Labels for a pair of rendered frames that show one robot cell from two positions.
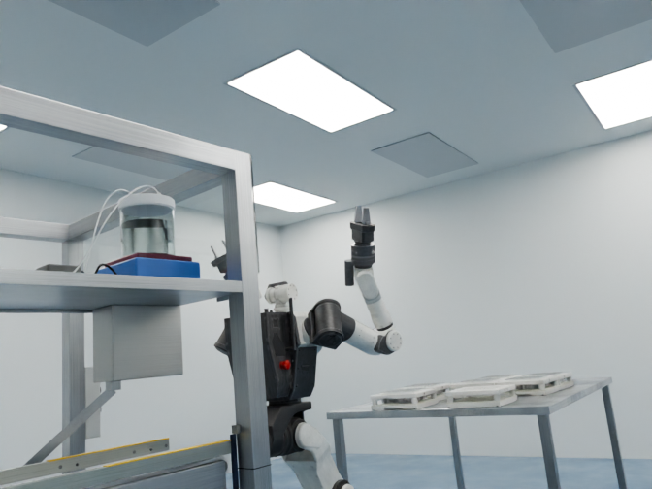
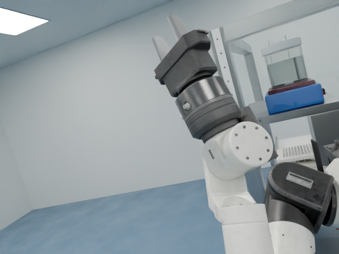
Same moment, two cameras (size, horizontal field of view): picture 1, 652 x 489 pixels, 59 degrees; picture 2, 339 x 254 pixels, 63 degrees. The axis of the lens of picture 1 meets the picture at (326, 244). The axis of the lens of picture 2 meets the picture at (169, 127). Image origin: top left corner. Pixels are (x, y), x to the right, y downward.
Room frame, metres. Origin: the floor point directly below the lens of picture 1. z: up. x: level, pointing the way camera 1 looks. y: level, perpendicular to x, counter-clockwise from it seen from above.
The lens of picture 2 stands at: (2.51, -0.33, 1.52)
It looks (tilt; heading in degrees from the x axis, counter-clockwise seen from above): 6 degrees down; 164
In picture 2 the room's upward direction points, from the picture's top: 16 degrees counter-clockwise
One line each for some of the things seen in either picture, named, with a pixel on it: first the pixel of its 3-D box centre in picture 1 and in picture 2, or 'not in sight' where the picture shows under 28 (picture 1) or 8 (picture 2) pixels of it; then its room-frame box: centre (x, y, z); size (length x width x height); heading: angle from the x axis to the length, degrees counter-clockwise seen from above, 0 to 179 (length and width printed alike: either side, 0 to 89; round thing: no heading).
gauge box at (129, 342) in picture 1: (139, 342); (327, 131); (1.65, 0.55, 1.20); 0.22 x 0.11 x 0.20; 140
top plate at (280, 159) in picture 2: not in sight; (297, 152); (1.12, 0.84, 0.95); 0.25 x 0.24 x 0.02; 50
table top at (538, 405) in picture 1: (482, 396); not in sight; (3.36, -0.80, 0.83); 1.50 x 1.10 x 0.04; 146
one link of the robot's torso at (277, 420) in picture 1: (275, 429); not in sight; (2.11, 0.24, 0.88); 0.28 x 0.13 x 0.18; 147
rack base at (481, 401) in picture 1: (481, 401); not in sight; (2.72, -0.64, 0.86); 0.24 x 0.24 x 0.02; 56
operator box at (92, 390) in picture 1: (81, 402); not in sight; (2.27, 0.98, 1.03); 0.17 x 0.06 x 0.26; 50
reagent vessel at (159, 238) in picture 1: (147, 227); not in sight; (1.57, 0.49, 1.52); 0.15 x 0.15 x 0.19
